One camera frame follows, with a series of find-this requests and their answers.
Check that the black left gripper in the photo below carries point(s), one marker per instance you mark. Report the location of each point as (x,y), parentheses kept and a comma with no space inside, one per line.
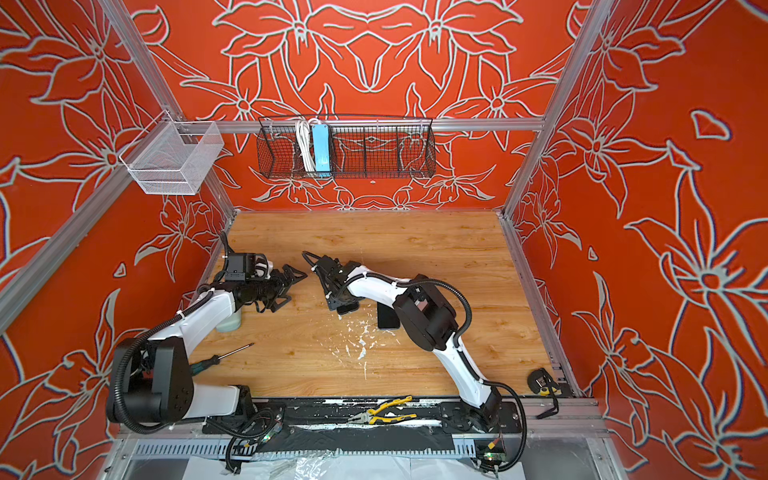
(282,287)

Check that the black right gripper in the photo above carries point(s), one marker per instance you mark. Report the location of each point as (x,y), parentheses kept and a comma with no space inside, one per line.
(334,295)

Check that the black smartphone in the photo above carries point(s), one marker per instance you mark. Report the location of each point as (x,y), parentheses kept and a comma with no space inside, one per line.
(348,308)

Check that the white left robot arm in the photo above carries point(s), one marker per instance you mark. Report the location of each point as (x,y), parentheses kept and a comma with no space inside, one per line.
(153,384)

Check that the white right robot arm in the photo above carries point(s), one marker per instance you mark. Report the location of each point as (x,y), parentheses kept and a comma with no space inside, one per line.
(434,315)

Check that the pale green soap bar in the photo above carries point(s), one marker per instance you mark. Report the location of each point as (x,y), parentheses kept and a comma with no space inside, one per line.
(231,323)

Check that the light blue flat box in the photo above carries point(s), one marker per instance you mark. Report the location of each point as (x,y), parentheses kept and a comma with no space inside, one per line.
(322,147)

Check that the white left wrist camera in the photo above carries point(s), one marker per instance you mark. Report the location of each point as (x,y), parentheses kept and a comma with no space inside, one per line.
(261,267)

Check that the green handled screwdriver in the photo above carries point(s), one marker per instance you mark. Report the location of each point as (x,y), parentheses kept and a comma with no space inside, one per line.
(219,359)

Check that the black wire wall basket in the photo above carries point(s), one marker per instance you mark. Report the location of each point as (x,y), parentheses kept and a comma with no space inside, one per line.
(362,147)

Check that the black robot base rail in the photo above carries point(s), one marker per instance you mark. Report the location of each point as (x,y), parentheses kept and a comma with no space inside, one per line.
(301,426)

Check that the yellow handled pliers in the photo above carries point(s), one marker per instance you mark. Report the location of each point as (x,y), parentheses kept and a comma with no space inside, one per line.
(384,414)

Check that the clear plastic wall bin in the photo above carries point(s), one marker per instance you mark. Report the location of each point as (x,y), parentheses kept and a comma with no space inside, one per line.
(170,157)

